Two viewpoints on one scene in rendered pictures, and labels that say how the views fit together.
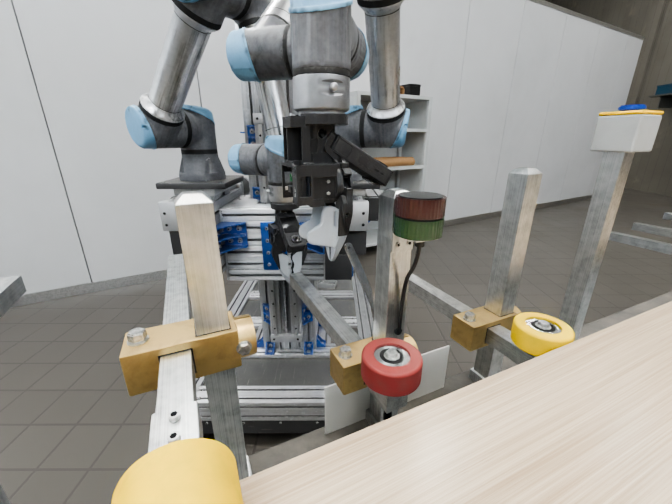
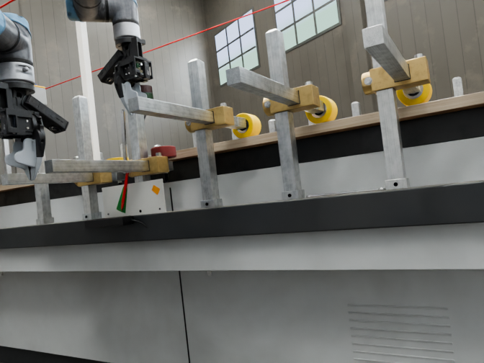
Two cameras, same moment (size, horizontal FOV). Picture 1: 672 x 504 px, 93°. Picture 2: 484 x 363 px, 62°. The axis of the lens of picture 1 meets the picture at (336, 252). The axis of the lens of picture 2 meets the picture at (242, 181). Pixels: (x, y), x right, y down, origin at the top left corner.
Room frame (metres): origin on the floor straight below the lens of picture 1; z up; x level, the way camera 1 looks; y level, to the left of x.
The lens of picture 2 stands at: (0.91, 1.13, 0.73)
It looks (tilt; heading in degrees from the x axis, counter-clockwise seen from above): 2 degrees up; 235
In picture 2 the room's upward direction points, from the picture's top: 7 degrees counter-clockwise
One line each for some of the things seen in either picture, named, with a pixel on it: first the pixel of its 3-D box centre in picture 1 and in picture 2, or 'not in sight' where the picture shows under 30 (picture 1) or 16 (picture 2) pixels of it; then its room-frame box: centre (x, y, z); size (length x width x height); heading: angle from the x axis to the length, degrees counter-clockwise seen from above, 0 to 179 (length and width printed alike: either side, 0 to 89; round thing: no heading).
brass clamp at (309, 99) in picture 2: not in sight; (290, 101); (0.21, 0.39, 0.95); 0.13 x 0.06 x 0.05; 115
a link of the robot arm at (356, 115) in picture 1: (347, 127); not in sight; (1.14, -0.04, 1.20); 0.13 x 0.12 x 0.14; 74
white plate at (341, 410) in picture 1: (390, 386); (132, 199); (0.46, -0.10, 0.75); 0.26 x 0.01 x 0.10; 115
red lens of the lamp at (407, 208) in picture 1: (419, 205); (143, 91); (0.38, -0.10, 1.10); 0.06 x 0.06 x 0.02
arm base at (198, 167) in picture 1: (201, 164); not in sight; (1.14, 0.46, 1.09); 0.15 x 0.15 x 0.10
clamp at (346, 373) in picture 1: (375, 360); (147, 166); (0.42, -0.06, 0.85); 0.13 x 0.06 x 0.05; 115
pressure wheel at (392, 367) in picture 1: (389, 386); (164, 163); (0.35, -0.07, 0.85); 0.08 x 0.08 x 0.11
